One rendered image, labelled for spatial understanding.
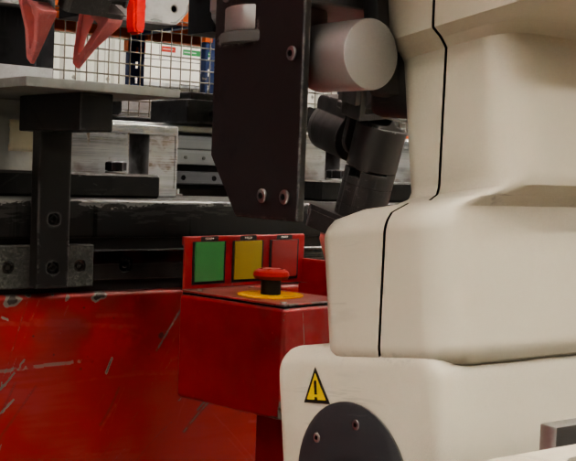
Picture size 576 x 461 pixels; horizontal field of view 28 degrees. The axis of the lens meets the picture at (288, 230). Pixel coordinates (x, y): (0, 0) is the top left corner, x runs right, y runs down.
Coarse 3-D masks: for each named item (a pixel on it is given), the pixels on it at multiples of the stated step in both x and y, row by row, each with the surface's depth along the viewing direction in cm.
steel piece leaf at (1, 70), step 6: (0, 66) 130; (6, 66) 131; (12, 66) 131; (18, 66) 132; (24, 66) 132; (0, 72) 130; (6, 72) 131; (12, 72) 131; (18, 72) 132; (24, 72) 132; (30, 72) 133; (36, 72) 133; (42, 72) 134; (48, 72) 134; (0, 78) 130
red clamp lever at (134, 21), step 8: (136, 0) 143; (144, 0) 144; (128, 8) 144; (136, 8) 143; (144, 8) 144; (128, 16) 144; (136, 16) 143; (144, 16) 144; (128, 24) 144; (136, 24) 143; (128, 32) 144; (136, 32) 143
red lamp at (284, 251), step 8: (272, 240) 137; (280, 240) 138; (288, 240) 139; (296, 240) 140; (272, 248) 137; (280, 248) 138; (288, 248) 139; (296, 248) 140; (272, 256) 137; (280, 256) 138; (288, 256) 139; (296, 256) 140; (272, 264) 137; (280, 264) 138; (288, 264) 139; (296, 264) 141
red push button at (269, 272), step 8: (256, 272) 124; (264, 272) 124; (272, 272) 124; (280, 272) 124; (288, 272) 125; (264, 280) 125; (272, 280) 124; (280, 280) 124; (264, 288) 125; (272, 288) 124; (280, 288) 125
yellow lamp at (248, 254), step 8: (240, 248) 133; (248, 248) 134; (256, 248) 135; (240, 256) 133; (248, 256) 134; (256, 256) 135; (240, 264) 133; (248, 264) 134; (256, 264) 135; (240, 272) 134; (248, 272) 134
